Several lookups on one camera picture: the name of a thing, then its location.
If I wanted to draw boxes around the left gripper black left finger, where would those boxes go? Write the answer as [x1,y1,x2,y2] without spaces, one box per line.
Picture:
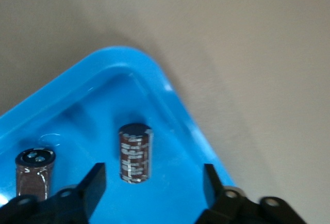
[0,162,107,224]

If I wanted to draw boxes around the blue plastic tray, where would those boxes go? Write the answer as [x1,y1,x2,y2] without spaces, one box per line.
[0,45,237,224]

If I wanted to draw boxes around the brown electrolytic capacitor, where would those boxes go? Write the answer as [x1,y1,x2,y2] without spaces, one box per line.
[14,148,57,200]

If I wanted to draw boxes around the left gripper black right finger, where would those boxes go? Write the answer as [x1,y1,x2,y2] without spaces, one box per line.
[195,164,307,224]

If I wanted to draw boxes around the small black connector block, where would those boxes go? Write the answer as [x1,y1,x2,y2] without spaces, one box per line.
[118,122,154,184]

